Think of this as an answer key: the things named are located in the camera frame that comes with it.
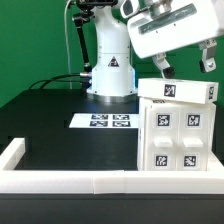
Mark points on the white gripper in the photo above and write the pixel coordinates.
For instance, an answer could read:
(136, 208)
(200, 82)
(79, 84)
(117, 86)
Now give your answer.
(189, 22)

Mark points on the small white cabinet top block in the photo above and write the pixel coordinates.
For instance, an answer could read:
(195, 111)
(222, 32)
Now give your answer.
(200, 92)

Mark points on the white door panel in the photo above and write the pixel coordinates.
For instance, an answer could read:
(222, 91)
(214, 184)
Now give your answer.
(161, 125)
(194, 136)

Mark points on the white cabinet body box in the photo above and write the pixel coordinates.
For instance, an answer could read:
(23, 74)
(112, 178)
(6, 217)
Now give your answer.
(143, 103)

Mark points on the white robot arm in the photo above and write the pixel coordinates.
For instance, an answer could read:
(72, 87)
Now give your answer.
(113, 78)

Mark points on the white marker sheet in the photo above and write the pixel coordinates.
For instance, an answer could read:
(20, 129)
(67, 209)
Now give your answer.
(96, 120)

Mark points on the white U-shaped fence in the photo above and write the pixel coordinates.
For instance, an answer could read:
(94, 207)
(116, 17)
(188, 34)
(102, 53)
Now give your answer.
(210, 181)

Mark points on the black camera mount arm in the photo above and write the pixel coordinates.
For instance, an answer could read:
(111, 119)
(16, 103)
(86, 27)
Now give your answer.
(85, 15)

